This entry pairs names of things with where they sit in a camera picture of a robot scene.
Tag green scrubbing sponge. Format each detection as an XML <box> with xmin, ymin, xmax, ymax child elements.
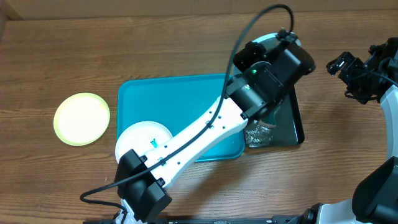
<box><xmin>262</xmin><ymin>108</ymin><xmax>279</xmax><ymax>128</ymax></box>

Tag light blue plate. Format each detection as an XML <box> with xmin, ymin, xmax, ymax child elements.
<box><xmin>233</xmin><ymin>32</ymin><xmax>302</xmax><ymax>77</ymax></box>

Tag black rectangular water tray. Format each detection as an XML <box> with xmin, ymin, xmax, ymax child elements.
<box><xmin>244</xmin><ymin>88</ymin><xmax>305</xmax><ymax>149</ymax></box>

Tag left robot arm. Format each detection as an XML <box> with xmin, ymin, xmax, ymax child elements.
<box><xmin>115</xmin><ymin>40</ymin><xmax>315</xmax><ymax>223</ymax></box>

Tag pink white plate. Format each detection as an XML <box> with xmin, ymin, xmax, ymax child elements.
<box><xmin>115</xmin><ymin>121</ymin><xmax>173</xmax><ymax>163</ymax></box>

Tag yellow-green plate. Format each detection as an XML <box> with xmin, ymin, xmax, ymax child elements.
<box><xmin>53</xmin><ymin>93</ymin><xmax>111</xmax><ymax>146</ymax></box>

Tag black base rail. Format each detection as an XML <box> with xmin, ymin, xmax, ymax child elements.
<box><xmin>82</xmin><ymin>213</ymin><xmax>301</xmax><ymax>224</ymax></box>

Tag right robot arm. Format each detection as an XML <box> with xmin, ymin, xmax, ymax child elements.
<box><xmin>284</xmin><ymin>37</ymin><xmax>397</xmax><ymax>223</ymax></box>

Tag teal plastic tray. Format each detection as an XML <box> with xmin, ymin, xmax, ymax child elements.
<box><xmin>118</xmin><ymin>74</ymin><xmax>246</xmax><ymax>167</ymax></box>

